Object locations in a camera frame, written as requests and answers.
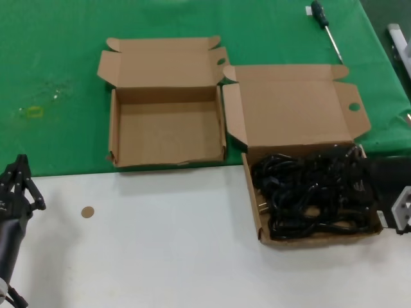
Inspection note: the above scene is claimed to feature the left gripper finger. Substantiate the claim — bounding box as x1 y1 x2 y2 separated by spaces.
0 155 21 194
17 154 47 211

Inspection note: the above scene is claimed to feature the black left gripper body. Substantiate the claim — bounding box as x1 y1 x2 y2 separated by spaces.
0 188 33 226

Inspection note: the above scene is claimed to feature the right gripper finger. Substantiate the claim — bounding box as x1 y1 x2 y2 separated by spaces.
340 179 377 207
330 144 367 165

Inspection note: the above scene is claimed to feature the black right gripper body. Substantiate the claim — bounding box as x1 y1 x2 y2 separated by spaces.
359 155 411 207

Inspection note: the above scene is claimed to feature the large open cardboard box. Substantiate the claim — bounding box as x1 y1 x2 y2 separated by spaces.
222 63 385 248

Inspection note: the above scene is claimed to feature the shallow open cardboard box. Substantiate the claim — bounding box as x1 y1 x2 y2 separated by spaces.
97 35 231 168

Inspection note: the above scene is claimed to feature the green table cloth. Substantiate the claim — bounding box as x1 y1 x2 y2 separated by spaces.
0 0 411 179

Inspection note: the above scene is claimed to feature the grey metal object at edge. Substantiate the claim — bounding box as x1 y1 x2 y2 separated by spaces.
387 23 411 65

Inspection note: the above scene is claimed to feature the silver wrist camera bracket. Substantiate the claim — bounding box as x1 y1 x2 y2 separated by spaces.
390 185 411 235

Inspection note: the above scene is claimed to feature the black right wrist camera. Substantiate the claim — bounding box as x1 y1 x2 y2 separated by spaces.
377 205 401 234

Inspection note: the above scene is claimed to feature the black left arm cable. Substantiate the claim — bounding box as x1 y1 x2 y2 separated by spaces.
3 284 29 308

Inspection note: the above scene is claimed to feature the green handled screwdriver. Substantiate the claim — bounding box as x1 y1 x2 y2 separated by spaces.
310 0 344 64

